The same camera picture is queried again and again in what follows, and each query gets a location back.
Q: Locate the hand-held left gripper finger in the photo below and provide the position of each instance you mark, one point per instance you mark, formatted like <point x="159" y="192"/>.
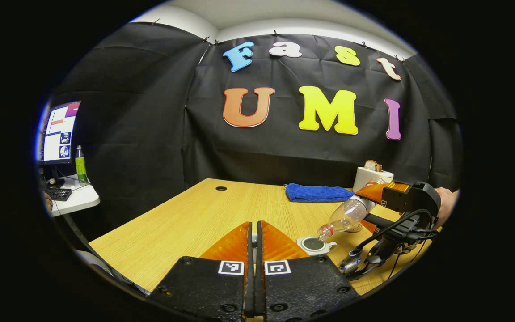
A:
<point x="249" y="286"/>
<point x="260" y="286"/>

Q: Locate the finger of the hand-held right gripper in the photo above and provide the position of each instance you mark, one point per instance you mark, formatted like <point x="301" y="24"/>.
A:
<point x="380" y="222"/>
<point x="373" y="192"/>

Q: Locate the round wooden coaster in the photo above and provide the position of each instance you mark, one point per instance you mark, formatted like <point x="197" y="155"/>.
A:
<point x="356" y="229"/>

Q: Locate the clear plastic water bottle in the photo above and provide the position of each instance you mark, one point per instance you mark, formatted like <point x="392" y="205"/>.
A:
<point x="349" y="213"/>

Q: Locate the white floral teacup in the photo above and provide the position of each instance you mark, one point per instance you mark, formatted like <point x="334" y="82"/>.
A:
<point x="315" y="248"/>

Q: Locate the green drink bottle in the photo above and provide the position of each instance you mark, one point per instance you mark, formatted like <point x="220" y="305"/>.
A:
<point x="81" y="167"/>

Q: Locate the white toaster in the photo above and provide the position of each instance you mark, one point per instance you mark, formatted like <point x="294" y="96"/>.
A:
<point x="365" y="176"/>

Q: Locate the toasted bread slice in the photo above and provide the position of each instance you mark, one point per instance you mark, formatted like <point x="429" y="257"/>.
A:
<point x="372" y="165"/>

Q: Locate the blue folded towel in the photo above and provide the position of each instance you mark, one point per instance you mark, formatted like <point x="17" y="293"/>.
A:
<point x="318" y="192"/>

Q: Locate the black backdrop cloth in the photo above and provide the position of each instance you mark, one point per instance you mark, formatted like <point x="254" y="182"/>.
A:
<point x="141" y="134"/>

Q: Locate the white side table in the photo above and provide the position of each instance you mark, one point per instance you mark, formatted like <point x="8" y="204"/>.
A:
<point x="81" y="197"/>

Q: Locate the black keyboard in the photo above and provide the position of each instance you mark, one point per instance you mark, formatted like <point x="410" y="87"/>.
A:
<point x="58" y="194"/>

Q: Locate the computer monitor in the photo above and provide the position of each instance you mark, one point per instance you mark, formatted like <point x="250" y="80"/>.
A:
<point x="58" y="134"/>

